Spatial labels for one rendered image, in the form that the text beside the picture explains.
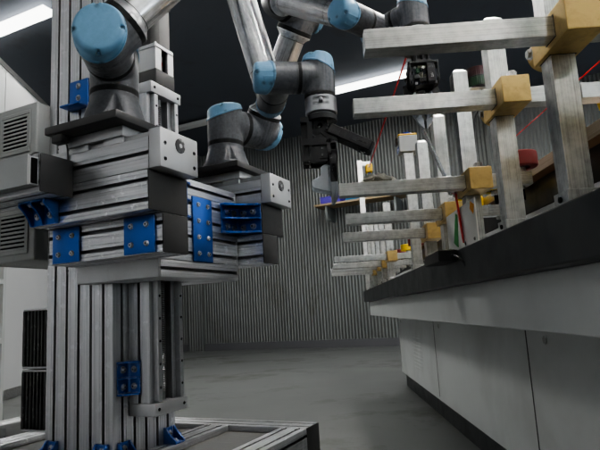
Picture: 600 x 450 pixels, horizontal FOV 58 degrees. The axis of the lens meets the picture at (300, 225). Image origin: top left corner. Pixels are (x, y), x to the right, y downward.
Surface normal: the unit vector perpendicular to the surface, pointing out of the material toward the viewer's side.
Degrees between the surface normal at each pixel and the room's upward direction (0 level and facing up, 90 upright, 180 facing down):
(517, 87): 90
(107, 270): 90
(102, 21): 95
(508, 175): 90
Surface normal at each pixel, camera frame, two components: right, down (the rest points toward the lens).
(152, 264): -0.44, -0.12
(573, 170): -0.04, -0.15
